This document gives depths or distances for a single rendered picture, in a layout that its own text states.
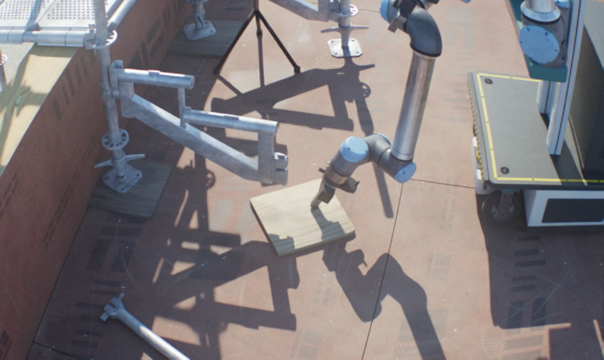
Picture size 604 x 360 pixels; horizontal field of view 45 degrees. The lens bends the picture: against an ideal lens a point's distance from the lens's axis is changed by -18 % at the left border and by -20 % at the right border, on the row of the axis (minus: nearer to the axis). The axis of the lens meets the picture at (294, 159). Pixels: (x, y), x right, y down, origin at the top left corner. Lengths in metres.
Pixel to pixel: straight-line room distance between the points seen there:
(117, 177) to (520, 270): 1.70
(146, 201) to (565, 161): 1.71
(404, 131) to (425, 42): 0.37
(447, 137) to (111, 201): 1.45
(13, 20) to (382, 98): 1.79
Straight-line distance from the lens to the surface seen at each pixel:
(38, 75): 3.04
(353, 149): 3.06
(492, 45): 4.36
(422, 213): 3.35
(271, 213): 3.30
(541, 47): 2.52
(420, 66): 2.88
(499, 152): 3.18
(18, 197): 2.79
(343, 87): 3.90
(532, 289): 3.16
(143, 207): 3.37
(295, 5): 4.04
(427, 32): 2.82
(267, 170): 3.19
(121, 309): 3.00
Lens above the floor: 2.39
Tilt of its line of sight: 43 degrees down
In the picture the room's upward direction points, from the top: 1 degrees counter-clockwise
